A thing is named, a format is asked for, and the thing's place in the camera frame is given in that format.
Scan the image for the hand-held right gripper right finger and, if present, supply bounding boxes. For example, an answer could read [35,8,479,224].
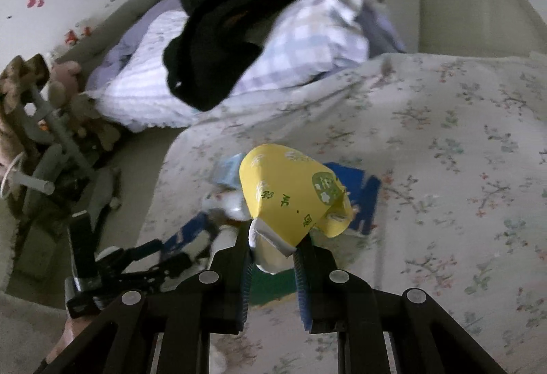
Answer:
[293,239,509,374]

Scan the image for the beige bed headboard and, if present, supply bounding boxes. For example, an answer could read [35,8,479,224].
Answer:
[55,0,189,63]

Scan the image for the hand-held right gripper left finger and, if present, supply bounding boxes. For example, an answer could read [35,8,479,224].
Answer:
[40,222,255,374]

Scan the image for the light blue packet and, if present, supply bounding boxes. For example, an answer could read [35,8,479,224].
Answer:
[214,154,245,189]

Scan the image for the plush toys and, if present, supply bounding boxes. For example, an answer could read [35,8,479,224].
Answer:
[46,60,123,153]

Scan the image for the brown patterned cloth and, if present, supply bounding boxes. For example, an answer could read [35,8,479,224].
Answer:
[0,53,53,171]

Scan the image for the blue and white wrapper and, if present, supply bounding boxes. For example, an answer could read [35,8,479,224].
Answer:
[163,212,214,256]

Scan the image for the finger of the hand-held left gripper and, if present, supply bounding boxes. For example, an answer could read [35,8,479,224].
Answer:
[122,239,164,268]
[120,252,194,287]

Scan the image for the floral blanket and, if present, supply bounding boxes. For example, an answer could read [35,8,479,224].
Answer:
[137,52,547,374]

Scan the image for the grey metal stand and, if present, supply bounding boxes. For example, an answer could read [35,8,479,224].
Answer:
[4,82,121,221]

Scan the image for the green packet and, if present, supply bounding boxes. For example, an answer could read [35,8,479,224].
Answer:
[249,269,301,307]

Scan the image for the striped white pillow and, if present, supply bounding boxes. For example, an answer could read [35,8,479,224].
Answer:
[84,10,203,133]

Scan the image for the person's left forearm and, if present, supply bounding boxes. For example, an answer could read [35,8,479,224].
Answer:
[45,312,92,366]

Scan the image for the checkered purple pillow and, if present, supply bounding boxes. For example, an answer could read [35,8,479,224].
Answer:
[233,0,418,101]

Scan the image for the black clothing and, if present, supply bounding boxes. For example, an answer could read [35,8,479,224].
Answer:
[162,0,355,112]

